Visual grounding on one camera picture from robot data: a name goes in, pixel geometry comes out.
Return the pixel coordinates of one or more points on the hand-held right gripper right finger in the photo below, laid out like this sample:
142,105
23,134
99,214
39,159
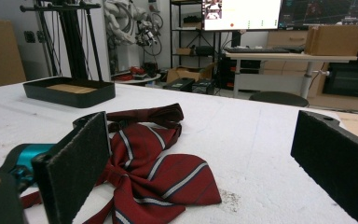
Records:
335,161

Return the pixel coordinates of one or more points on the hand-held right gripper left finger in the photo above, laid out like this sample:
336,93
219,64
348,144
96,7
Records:
71,168

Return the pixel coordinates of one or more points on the black tray with wooden bottom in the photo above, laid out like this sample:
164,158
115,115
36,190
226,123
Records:
74,99

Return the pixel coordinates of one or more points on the red striped bow tie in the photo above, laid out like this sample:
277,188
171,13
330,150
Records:
195,193

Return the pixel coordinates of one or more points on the black round stool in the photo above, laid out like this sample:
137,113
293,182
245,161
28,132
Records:
278,99

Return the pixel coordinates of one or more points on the black cabinet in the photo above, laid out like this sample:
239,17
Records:
351,76

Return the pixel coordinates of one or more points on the white foam mat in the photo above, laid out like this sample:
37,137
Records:
245,140

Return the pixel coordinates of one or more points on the round white table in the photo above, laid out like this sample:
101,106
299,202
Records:
140,80

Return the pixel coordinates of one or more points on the light wooden desk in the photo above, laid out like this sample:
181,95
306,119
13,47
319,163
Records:
292,57

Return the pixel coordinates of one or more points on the light wooden cabinet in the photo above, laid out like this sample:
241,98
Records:
284,39

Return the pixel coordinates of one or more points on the large brown cardboard panel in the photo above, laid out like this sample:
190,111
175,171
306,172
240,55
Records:
0,53

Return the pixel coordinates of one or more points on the black computer tower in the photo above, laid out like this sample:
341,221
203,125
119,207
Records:
203,86
180,84

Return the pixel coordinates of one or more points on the black keyboard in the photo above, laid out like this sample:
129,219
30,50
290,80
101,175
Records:
254,49

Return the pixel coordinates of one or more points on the open cardboard box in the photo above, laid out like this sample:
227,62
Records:
183,74

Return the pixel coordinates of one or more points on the monitor with dark screen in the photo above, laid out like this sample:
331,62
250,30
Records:
323,12

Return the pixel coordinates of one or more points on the white robot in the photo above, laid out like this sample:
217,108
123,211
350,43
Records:
121,21

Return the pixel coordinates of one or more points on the black shelf rack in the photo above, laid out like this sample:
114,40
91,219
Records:
180,37

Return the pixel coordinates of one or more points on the monitor with white screen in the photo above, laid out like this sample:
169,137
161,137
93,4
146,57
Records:
245,15

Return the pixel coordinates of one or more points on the black metal frame post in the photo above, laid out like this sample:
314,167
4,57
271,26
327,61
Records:
71,46

